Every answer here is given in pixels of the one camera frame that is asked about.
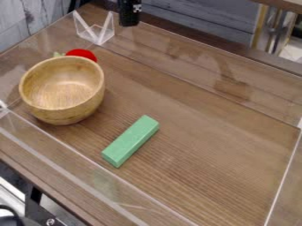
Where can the clear acrylic corner bracket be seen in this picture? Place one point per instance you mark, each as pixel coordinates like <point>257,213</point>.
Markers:
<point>96,34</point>

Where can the clear acrylic front barrier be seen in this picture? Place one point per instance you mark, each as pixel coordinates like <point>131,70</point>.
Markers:
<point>94,194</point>

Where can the gold metal chair frame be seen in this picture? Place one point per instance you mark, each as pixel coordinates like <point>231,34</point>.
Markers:
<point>275,21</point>

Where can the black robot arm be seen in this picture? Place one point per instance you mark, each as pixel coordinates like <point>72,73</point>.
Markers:
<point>128,10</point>

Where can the green rectangular block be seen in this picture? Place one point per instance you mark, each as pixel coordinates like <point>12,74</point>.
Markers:
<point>129,141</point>

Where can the red fruit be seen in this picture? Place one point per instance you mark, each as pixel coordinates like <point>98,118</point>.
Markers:
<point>81,53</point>

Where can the black table leg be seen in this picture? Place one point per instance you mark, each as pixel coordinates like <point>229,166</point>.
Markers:
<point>34,212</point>

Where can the wooden bowl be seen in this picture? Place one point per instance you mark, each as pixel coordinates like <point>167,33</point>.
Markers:
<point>62,89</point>

